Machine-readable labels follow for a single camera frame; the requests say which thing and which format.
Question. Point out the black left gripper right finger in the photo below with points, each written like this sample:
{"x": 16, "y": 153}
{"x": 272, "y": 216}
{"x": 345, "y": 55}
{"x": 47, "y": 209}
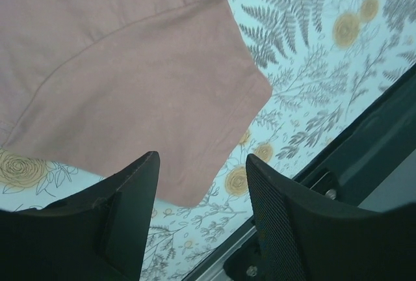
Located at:
{"x": 304, "y": 235}

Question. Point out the pink t shirt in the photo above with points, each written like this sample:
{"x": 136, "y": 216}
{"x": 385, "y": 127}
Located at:
{"x": 95, "y": 84}

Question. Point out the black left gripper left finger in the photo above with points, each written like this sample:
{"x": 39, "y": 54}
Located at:
{"x": 99, "y": 233}

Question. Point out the floral patterned table mat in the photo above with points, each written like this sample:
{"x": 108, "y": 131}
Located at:
{"x": 325, "y": 60}

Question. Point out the aluminium frame rail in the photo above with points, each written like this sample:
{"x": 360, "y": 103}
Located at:
{"x": 370, "y": 165}

